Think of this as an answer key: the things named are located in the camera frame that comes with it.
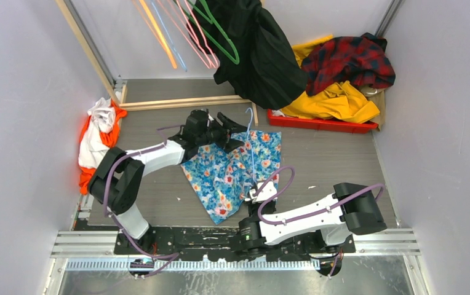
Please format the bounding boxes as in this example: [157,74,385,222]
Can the pink hanger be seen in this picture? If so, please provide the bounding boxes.
[156,1,220,69]

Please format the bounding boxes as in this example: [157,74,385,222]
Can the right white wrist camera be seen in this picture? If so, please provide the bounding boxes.
[244,181,277,203]

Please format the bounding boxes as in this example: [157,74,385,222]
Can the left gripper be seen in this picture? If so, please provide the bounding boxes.
[196,112,249,152]

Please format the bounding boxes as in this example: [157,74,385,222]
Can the yellow garment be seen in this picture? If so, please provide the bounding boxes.
[279,34,381,125]

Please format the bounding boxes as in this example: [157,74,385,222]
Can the blue patterned garment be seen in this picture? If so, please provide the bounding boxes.
[181,130,282,224]

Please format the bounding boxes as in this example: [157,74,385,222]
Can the aluminium frame post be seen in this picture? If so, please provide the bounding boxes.
[62,0,116,88]

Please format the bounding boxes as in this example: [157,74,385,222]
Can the orange hanger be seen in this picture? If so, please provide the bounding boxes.
[132,0,177,69]

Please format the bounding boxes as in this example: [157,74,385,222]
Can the blue hanger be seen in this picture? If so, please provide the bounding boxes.
[150,0,188,72]
[245,107,257,187]

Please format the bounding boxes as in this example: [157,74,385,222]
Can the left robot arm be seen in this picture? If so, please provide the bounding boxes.
[87,109,249,254]

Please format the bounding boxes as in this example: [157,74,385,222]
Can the white garment in bin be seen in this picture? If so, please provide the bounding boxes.
[271,110,286,117]

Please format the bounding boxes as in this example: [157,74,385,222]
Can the red plaid shirt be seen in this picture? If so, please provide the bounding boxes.
[301,33,396,96]

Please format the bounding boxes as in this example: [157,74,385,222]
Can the wooden clothes rack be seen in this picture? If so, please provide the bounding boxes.
[55,1,250,111]

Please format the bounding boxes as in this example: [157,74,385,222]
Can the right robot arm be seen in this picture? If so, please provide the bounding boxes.
[230,183,387,255]

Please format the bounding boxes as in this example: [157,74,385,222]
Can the white and orange clothes pile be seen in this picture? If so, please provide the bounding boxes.
[78,98,127,195]

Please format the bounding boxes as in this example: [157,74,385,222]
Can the red plastic bin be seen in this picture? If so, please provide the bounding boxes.
[267,110,378,134]

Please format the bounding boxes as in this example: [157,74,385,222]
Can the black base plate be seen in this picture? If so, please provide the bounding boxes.
[134,226,356,262]

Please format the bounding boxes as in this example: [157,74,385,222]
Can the black pleated skirt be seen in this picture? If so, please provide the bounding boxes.
[193,1,308,110]

